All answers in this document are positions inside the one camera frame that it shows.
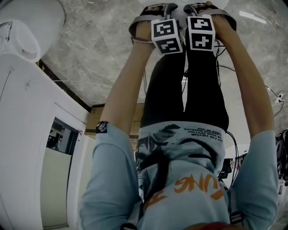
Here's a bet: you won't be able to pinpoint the person's right hand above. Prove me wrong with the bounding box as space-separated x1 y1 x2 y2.
195 1 220 14

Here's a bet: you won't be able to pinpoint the white power strip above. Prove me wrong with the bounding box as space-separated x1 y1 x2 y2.
274 91 286 104

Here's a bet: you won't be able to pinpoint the person's black trousers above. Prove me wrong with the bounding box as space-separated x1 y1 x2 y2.
139 44 230 133

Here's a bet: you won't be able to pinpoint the black yellow striped baseboard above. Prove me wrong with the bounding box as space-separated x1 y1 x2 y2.
36 58 92 113

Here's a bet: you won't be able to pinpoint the person's right forearm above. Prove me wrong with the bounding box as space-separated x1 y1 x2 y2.
212 16 275 144

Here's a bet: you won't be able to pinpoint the dark glass window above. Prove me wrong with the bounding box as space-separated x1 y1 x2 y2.
46 116 79 156

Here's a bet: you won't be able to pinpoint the red cap brim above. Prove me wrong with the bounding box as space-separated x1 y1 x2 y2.
177 221 239 230

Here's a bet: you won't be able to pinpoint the plain brown cardboard box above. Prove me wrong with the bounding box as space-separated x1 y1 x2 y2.
85 102 144 155

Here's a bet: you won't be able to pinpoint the black equipment clutter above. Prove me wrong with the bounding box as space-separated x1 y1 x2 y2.
274 128 288 181

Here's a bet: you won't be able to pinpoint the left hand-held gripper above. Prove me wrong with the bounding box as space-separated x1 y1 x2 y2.
129 2 183 55

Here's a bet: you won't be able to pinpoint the person's left forearm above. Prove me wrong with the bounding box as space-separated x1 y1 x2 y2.
104 41 158 135

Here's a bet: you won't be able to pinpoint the person's light blue printed shirt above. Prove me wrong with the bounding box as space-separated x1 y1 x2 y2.
77 121 279 230

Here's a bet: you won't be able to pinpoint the person's left hand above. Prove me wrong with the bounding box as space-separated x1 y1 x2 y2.
142 4 167 16

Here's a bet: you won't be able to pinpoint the thin gray wall cable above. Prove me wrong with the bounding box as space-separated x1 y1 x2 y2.
0 66 14 103

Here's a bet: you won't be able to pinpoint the white rounded wall toilet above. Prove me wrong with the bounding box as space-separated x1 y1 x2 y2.
0 0 67 63

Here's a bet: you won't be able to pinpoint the white wrist cord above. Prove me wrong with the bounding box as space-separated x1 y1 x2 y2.
131 36 153 45

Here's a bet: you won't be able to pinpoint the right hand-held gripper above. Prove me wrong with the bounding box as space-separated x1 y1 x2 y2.
183 3 237 52

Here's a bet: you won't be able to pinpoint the black cable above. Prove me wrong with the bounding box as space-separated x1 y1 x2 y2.
212 39 237 88

